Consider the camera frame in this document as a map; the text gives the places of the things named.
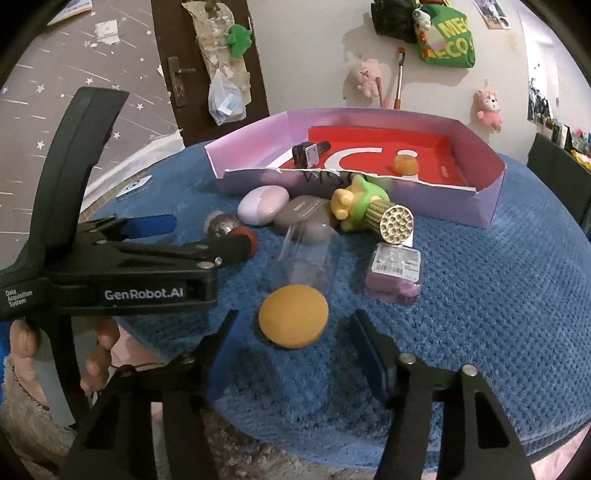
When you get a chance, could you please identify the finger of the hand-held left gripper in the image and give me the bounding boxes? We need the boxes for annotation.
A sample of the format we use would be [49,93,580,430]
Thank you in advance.
[78,213,177,244]
[74,231,258,275]

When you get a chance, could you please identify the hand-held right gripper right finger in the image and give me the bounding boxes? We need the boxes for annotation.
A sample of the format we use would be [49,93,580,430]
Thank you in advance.
[348,309,536,480]

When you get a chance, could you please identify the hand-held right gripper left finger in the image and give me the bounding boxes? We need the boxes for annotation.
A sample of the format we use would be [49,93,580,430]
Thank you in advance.
[67,309,241,480]

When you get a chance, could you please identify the silver metal ball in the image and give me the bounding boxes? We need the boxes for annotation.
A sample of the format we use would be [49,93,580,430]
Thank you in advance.
[204,210,258,263]

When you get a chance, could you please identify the round orange sponge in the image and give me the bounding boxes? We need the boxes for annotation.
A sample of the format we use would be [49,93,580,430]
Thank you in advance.
[257,285,330,349]

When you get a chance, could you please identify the pink egg-shaped case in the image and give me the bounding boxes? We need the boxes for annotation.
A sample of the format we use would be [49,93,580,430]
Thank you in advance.
[237,185,291,227]

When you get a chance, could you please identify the clear plastic cup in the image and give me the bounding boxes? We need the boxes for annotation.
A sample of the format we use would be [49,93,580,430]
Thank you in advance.
[277,224,338,296]

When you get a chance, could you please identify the purple cardboard box red inside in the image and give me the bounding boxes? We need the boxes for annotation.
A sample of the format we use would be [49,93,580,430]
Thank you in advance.
[203,107,508,230]

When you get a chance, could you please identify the person's left forearm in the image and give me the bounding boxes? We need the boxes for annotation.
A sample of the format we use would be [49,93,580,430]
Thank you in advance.
[0,355,81,480]

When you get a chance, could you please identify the person's left hand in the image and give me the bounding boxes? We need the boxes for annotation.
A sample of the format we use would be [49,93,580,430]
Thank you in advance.
[7,318,122,415]

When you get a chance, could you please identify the purple labelled packet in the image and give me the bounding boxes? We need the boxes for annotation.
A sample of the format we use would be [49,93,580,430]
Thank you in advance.
[364,242,423,305]

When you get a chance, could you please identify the person's fuzzy beige robe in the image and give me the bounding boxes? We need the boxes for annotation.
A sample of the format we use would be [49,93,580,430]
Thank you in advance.
[139,406,389,480]

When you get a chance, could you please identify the clear plastic bag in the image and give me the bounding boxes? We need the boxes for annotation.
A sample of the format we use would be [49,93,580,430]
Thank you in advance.
[208,69,245,126]

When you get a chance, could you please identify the green yellow duck toy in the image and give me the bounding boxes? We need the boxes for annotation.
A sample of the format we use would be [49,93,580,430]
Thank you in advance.
[330,174,391,234]

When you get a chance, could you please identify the brown door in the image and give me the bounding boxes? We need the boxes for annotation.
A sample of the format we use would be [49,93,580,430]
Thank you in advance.
[150,0,271,148]

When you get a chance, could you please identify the clear plastic hanging organizer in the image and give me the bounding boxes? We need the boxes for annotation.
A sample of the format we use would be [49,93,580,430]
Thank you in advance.
[182,0,252,107]

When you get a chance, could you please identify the green dinosaur plush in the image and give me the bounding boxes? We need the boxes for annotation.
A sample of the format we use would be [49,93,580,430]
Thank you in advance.
[225,23,254,58]

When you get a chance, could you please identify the pink pig plush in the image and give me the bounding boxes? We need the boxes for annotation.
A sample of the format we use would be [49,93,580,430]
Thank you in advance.
[347,58,382,99]

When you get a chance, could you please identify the black cloth covered table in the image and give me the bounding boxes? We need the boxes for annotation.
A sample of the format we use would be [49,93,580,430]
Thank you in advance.
[526,133,591,241]

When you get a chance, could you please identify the pink bear plush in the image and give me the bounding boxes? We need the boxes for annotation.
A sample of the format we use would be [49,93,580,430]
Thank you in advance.
[473,89,504,134]

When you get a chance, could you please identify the row of cosmetic bottles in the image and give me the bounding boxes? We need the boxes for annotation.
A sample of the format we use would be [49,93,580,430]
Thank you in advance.
[529,80,591,171]

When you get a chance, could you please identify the black bag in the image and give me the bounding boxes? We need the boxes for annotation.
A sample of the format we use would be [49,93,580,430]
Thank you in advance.
[370,0,421,44]

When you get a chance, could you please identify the green printed bag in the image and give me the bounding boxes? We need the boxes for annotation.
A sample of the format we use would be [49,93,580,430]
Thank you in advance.
[413,4,476,70]

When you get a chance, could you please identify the metal door handle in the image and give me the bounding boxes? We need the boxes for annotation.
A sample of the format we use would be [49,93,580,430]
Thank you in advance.
[167,56,197,109]

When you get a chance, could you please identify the orange handled brush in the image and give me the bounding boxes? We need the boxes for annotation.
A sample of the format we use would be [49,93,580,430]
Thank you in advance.
[394,46,408,110]

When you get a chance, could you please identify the wall photos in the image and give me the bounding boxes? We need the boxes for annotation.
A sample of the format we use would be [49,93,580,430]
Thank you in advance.
[473,0,511,31]

